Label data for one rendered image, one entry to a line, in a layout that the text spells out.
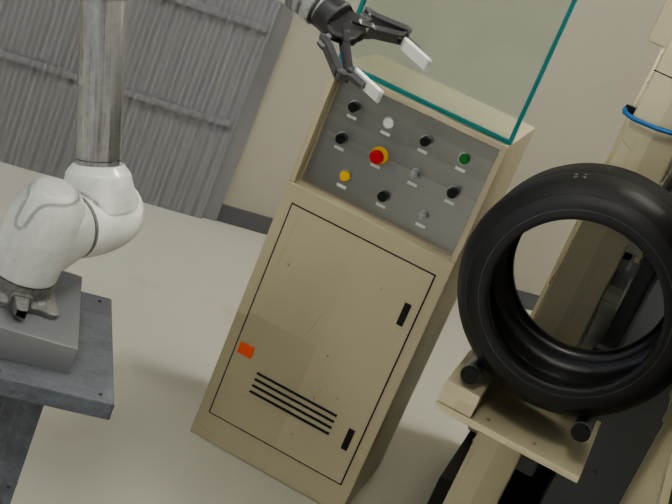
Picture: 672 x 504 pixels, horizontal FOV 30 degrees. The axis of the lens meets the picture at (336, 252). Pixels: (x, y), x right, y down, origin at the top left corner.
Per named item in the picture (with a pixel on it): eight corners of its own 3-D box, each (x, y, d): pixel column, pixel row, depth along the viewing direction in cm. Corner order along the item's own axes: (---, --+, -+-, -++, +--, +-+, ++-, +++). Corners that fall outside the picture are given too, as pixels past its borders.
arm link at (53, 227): (-28, 254, 274) (3, 169, 265) (30, 241, 289) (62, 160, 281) (23, 296, 268) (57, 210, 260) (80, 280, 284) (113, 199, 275)
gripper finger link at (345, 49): (350, 23, 231) (342, 22, 231) (354, 69, 225) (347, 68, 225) (344, 37, 234) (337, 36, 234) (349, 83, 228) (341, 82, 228)
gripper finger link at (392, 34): (346, 36, 235) (347, 31, 235) (404, 49, 236) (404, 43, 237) (352, 22, 231) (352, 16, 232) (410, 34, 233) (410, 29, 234)
